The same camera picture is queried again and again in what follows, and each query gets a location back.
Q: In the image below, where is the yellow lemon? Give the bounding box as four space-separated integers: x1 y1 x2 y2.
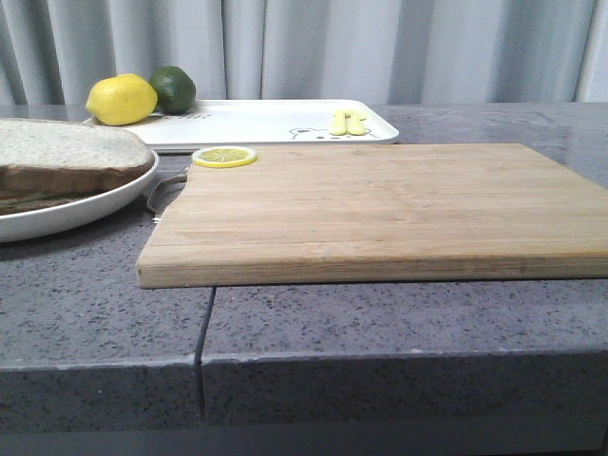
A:
85 73 158 125

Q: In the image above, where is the green lime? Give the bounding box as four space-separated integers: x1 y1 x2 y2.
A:
149 66 197 114

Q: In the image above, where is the grey curtain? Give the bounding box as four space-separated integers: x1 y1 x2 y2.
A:
1 1 607 105

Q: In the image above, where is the wooden cutting board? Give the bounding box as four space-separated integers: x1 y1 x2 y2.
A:
137 143 607 288

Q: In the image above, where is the bottom bread slice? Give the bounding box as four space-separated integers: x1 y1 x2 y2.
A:
1 190 96 216

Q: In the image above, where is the white rectangular tray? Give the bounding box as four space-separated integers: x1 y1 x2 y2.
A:
122 100 399 154

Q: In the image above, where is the lemon slice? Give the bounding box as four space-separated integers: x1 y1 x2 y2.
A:
192 146 257 168

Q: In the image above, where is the metal cutting board handle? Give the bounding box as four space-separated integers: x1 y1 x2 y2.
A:
145 167 188 224

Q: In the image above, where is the white round plate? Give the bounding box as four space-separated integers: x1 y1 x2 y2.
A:
1 151 160 243

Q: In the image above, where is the white bread slice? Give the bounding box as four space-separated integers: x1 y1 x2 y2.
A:
1 118 155 194

